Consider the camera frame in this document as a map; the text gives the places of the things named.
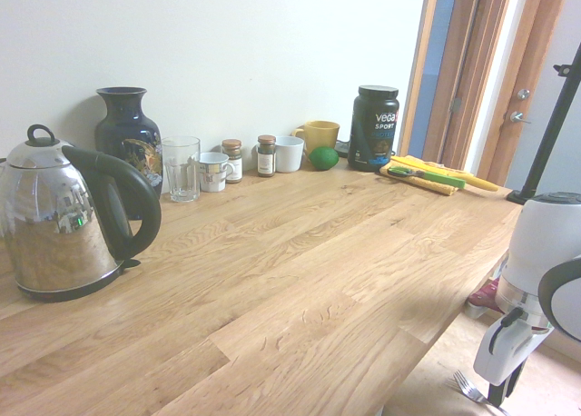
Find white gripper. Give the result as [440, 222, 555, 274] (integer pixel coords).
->
[472, 313, 556, 407]

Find silver metal fork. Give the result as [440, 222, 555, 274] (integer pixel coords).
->
[446, 369, 512, 416]

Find large open wooden drawer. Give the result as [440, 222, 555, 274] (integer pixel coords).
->
[380, 309, 581, 416]

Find red shoe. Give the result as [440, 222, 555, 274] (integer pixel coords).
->
[466, 276, 501, 320]

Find yellow knife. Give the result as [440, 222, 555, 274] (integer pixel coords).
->
[389, 155, 500, 192]

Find yellow folded cloth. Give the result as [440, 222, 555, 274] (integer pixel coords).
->
[379, 154, 469, 197]

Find black Ulanzi clamp stand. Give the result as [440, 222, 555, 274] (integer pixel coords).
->
[506, 43, 581, 204]

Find black Vega protein tub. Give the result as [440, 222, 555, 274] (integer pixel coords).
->
[347, 84, 401, 173]

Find green lime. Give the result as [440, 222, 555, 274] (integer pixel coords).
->
[308, 145, 340, 172]

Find yellow mug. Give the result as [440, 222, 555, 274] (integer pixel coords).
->
[290, 120, 341, 156]

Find plain white mug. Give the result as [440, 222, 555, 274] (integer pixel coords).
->
[274, 135, 305, 174]

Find small white patterned cup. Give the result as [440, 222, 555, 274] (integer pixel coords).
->
[198, 151, 236, 193]

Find clear ribbed drinking glass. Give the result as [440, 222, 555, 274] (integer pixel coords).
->
[161, 135, 202, 203]

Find dark blue painted vase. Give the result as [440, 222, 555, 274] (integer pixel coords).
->
[94, 86, 164, 197]

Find green handled scissors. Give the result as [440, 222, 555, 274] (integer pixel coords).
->
[386, 164, 468, 190]

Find wooden door frame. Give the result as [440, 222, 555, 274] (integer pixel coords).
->
[398, 0, 574, 188]

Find steel kettle black handle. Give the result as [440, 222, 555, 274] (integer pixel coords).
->
[0, 124, 162, 303]

